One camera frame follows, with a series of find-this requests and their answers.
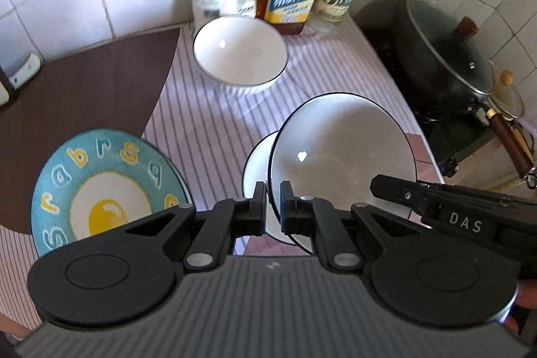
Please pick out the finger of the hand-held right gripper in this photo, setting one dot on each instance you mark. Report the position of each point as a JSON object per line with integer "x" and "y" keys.
{"x": 394, "y": 190}

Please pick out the cream pan glass lid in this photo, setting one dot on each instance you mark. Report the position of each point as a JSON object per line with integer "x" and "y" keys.
{"x": 509, "y": 98}

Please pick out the glass wok lid wooden knob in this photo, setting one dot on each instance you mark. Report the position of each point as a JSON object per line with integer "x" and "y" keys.
{"x": 449, "y": 52}

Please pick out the blue fried egg plate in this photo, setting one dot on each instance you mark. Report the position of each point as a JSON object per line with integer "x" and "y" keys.
{"x": 105, "y": 182}

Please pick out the black gas stove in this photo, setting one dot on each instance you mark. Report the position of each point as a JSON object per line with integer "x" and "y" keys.
{"x": 453, "y": 140}

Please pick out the person's right hand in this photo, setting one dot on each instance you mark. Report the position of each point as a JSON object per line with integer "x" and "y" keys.
{"x": 528, "y": 293}

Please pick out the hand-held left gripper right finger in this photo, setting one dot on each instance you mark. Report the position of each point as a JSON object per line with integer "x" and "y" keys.
{"x": 288, "y": 212}

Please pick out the white cutting board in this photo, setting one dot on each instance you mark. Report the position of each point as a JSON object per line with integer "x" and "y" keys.
{"x": 2, "y": 89}

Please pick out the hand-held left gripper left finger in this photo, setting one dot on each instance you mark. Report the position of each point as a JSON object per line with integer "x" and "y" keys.
{"x": 260, "y": 212}

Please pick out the small white object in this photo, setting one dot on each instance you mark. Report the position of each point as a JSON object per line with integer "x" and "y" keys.
{"x": 25, "y": 68}

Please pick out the white ribbed bowl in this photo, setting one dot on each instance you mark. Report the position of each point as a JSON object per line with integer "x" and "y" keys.
{"x": 239, "y": 52}
{"x": 348, "y": 148}

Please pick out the striped table mat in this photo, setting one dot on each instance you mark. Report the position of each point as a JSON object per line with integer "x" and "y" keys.
{"x": 218, "y": 119}

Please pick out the white plate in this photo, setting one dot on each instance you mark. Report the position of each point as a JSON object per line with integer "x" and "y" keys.
{"x": 256, "y": 165}

